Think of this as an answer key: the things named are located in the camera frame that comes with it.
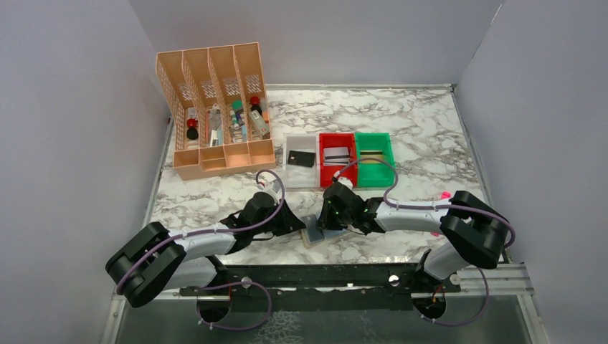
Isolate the black mounting rail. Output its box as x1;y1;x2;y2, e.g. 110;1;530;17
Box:
179;263;437;312

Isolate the red black stamp right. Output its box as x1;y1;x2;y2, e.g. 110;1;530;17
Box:
250;96;262;115

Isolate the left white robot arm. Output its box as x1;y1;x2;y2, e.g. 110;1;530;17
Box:
105;191;306;307

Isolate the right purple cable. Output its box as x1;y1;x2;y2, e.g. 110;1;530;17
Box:
332;158;516;249

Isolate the red black stamp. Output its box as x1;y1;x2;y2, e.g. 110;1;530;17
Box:
250;96;262;115
186;118;199;140

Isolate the red plastic bin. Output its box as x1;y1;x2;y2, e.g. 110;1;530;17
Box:
318;133;357;188

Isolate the gold striped card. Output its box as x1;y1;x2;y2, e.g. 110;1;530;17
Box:
360;150;384;163

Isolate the peach plastic desk organizer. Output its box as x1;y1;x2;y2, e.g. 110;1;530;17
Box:
156;42;276;181

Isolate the green eraser block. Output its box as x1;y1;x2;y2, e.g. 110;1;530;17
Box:
232;100;243;112

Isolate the green plastic bin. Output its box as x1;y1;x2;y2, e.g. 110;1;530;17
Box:
355;133;395;188

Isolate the black chip card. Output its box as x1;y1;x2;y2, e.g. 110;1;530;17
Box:
287;150;316;168

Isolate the white plastic bin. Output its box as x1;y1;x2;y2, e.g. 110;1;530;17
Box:
282;133;320;190

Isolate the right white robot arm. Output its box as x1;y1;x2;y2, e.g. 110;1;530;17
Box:
317;181;512;284

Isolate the dark grey card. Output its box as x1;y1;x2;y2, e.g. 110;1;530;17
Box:
301;214;325;245

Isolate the red black stamp left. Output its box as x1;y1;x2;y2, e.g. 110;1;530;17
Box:
186;118;199;140

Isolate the white credit card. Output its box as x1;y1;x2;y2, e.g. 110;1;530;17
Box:
323;147;351;166

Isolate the grey staples box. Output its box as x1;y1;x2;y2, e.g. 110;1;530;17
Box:
249;110;271;139

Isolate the green white glue stick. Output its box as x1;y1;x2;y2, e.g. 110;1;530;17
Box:
229;110;239;130

